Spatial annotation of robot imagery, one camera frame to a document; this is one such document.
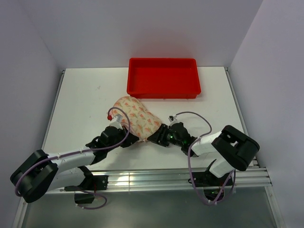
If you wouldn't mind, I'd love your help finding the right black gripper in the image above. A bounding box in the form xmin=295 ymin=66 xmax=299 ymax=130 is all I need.
xmin=147 ymin=123 xmax=183 ymax=147

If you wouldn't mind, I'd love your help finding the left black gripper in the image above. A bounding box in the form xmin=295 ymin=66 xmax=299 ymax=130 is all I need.
xmin=106 ymin=125 xmax=139 ymax=152

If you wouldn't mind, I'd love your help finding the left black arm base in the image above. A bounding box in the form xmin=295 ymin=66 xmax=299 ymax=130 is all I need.
xmin=64 ymin=175 xmax=108 ymax=210

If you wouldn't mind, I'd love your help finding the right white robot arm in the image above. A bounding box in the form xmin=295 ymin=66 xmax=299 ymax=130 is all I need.
xmin=147 ymin=122 xmax=260 ymax=187

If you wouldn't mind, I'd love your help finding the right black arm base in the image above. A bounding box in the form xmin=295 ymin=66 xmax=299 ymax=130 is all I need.
xmin=192 ymin=171 xmax=236 ymax=203

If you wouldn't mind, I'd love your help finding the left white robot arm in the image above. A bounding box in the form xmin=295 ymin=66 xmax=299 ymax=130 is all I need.
xmin=10 ymin=126 xmax=139 ymax=203

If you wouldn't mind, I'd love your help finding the red plastic tray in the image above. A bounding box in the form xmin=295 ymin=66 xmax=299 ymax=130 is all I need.
xmin=126 ymin=58 xmax=201 ymax=99

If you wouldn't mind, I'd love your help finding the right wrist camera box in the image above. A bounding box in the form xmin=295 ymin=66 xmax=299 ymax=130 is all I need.
xmin=168 ymin=115 xmax=179 ymax=127

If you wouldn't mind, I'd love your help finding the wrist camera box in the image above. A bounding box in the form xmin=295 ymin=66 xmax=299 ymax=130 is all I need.
xmin=168 ymin=115 xmax=179 ymax=127
xmin=107 ymin=114 xmax=123 ymax=129

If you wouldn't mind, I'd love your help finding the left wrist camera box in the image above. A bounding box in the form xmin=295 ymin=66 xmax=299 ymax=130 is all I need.
xmin=107 ymin=114 xmax=123 ymax=129

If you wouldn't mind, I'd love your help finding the aluminium frame rail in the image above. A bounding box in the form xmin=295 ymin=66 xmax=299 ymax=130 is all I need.
xmin=13 ymin=67 xmax=285 ymax=228

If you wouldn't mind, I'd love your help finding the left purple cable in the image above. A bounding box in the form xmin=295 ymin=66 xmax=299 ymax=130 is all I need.
xmin=14 ymin=107 xmax=131 ymax=210

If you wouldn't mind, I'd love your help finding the purple cable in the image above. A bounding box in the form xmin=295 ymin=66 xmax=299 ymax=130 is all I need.
xmin=174 ymin=112 xmax=236 ymax=206
xmin=14 ymin=107 xmax=131 ymax=210

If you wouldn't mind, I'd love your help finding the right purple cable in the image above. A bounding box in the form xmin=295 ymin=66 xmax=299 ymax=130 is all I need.
xmin=174 ymin=112 xmax=236 ymax=206

